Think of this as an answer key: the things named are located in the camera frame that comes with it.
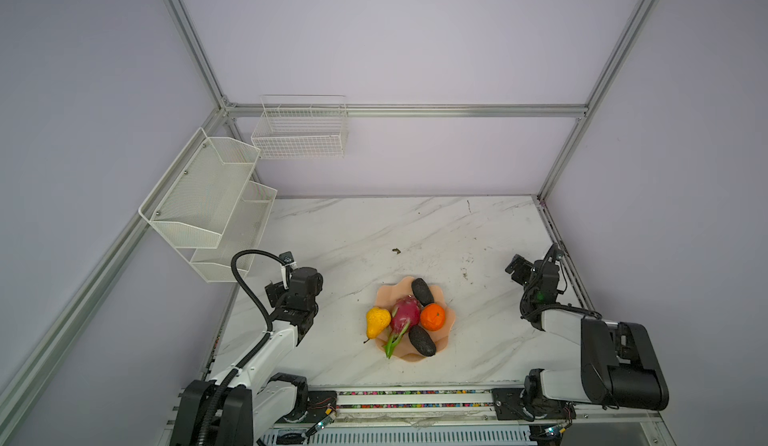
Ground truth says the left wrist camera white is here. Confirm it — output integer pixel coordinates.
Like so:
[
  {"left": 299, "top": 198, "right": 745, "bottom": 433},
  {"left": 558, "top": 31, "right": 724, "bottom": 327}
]
[{"left": 278, "top": 251, "right": 297, "bottom": 289}]

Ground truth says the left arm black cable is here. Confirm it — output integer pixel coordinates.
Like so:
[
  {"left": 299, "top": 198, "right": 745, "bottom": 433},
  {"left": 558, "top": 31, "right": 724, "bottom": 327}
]
[{"left": 194, "top": 249, "right": 295, "bottom": 446}]

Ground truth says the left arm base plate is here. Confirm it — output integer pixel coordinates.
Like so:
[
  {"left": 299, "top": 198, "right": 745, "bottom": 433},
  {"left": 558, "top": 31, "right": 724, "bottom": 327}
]
[{"left": 278, "top": 390, "right": 338, "bottom": 424}]

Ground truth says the white mesh lower shelf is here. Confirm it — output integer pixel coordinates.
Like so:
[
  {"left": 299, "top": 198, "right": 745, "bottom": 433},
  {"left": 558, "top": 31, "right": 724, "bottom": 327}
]
[{"left": 190, "top": 181, "right": 277, "bottom": 283}]

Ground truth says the pink dragon fruit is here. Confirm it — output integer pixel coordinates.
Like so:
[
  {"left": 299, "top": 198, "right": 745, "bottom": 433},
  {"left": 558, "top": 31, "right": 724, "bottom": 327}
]
[{"left": 384, "top": 296, "right": 421, "bottom": 359}]

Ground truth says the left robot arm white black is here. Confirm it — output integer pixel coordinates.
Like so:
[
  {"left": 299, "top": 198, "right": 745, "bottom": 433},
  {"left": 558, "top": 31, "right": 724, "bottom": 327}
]
[{"left": 169, "top": 266, "right": 323, "bottom": 445}]

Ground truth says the orange tangerine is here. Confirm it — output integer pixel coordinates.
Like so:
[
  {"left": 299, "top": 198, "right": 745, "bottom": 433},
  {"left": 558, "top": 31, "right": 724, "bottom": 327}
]
[{"left": 419, "top": 303, "right": 447, "bottom": 332}]

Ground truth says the white wire basket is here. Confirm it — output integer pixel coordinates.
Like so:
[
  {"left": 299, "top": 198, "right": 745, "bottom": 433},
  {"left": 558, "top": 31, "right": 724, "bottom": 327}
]
[{"left": 251, "top": 95, "right": 348, "bottom": 160}]

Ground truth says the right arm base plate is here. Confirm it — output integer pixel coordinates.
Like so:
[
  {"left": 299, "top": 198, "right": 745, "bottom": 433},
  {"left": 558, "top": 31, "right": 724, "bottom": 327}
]
[{"left": 491, "top": 388, "right": 576, "bottom": 422}]

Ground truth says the white mesh upper shelf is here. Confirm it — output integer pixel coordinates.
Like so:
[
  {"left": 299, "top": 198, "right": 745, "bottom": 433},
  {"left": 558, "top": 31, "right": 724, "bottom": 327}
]
[{"left": 138, "top": 130, "right": 260, "bottom": 249}]

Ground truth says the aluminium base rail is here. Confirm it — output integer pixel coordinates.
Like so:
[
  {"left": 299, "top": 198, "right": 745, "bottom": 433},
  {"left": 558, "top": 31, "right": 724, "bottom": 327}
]
[{"left": 157, "top": 382, "right": 676, "bottom": 446}]

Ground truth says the yellow pear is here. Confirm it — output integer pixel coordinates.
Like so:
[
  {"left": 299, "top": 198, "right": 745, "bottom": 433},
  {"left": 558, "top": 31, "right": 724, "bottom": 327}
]
[{"left": 366, "top": 307, "right": 392, "bottom": 341}]

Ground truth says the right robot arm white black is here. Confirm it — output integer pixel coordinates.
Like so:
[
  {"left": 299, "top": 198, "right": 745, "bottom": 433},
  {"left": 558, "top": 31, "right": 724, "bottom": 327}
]
[{"left": 505, "top": 245, "right": 670, "bottom": 420}]

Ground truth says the white mesh shelf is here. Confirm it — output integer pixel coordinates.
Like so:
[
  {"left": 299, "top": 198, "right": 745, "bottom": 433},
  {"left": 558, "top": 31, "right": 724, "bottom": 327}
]
[
  {"left": 190, "top": 181, "right": 277, "bottom": 283},
  {"left": 138, "top": 130, "right": 260, "bottom": 249}
]

